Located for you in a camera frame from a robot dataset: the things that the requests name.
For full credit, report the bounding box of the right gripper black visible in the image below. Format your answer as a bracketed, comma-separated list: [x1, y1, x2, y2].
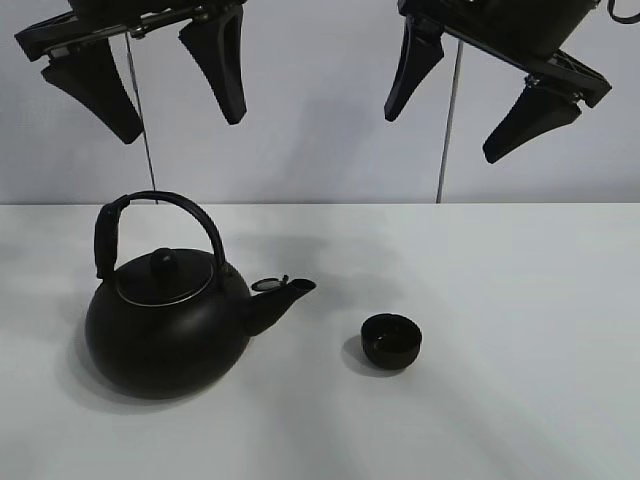
[384, 1, 611, 163]

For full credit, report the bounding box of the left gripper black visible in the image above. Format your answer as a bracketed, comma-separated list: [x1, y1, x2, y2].
[15, 1, 247, 144]

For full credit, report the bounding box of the black round teapot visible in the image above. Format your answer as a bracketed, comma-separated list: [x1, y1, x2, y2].
[85, 191, 316, 396]

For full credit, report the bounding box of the small black teacup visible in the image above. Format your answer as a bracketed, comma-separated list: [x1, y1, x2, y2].
[360, 313, 423, 371]

